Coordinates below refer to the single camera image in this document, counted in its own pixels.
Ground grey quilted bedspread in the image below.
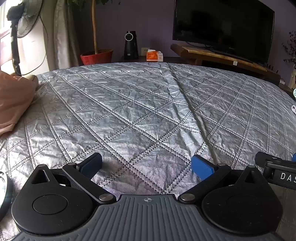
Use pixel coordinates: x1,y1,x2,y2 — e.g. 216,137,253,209
0,62,296,241

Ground green potted tree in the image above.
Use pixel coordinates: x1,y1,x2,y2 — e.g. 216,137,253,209
67,0,121,54

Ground dried purple flowers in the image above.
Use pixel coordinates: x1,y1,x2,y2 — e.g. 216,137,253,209
282,30,296,63

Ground black fan cable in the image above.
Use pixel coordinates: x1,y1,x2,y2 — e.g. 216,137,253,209
41,17,49,71

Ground beige curtain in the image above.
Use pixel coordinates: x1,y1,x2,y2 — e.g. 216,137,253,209
53,0,81,68

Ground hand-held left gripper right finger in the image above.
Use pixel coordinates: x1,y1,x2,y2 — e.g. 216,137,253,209
178,154,266,205

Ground black standing fan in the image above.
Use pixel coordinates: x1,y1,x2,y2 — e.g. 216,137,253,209
15,0,44,39

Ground standing electric fan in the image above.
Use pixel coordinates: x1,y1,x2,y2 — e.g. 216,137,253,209
0,0,49,76

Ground black cylindrical speaker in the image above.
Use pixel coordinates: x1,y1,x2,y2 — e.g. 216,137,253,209
124,31,139,60

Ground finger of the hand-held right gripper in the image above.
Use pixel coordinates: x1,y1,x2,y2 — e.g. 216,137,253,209
255,151,296,172

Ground pink garment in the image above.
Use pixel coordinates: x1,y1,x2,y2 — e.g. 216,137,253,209
0,70,38,137

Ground black television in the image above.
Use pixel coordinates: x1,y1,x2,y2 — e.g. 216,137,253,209
172,0,275,65

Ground orange tissue box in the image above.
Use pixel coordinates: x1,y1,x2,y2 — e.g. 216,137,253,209
146,49,164,62

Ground wooden television stand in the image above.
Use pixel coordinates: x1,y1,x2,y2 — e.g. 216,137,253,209
171,44,281,82

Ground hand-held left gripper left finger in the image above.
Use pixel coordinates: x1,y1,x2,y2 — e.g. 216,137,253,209
30,152,117,205

